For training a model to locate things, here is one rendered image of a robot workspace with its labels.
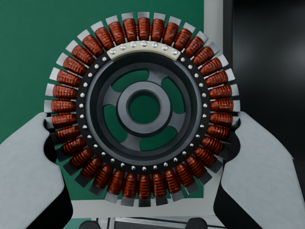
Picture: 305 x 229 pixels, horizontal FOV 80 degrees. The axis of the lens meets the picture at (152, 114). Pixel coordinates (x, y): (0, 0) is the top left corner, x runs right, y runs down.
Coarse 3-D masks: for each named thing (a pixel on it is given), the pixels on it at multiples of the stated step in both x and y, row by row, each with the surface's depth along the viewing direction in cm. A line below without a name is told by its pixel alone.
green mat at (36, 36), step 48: (0, 0) 18; (48, 0) 18; (96, 0) 18; (144, 0) 19; (192, 0) 19; (0, 48) 18; (48, 48) 18; (0, 96) 18; (48, 96) 18; (144, 96) 19; (144, 144) 19
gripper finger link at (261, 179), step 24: (240, 120) 10; (240, 144) 9; (264, 144) 9; (240, 168) 7; (264, 168) 7; (288, 168) 7; (240, 192) 6; (264, 192) 6; (288, 192) 6; (216, 216) 7; (240, 216) 6; (264, 216) 6; (288, 216) 6
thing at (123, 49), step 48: (96, 48) 10; (144, 48) 10; (192, 48) 10; (96, 96) 12; (192, 96) 11; (96, 144) 10; (192, 144) 10; (96, 192) 10; (144, 192) 10; (192, 192) 10
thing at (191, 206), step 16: (208, 0) 19; (208, 16) 19; (208, 32) 19; (208, 192) 19; (80, 208) 19; (96, 208) 19; (112, 208) 19; (128, 208) 19; (144, 208) 19; (160, 208) 19; (176, 208) 19; (192, 208) 19; (208, 208) 19
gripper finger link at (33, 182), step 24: (0, 144) 8; (24, 144) 8; (48, 144) 9; (0, 168) 7; (24, 168) 7; (48, 168) 7; (0, 192) 6; (24, 192) 6; (48, 192) 6; (0, 216) 5; (24, 216) 5; (48, 216) 6
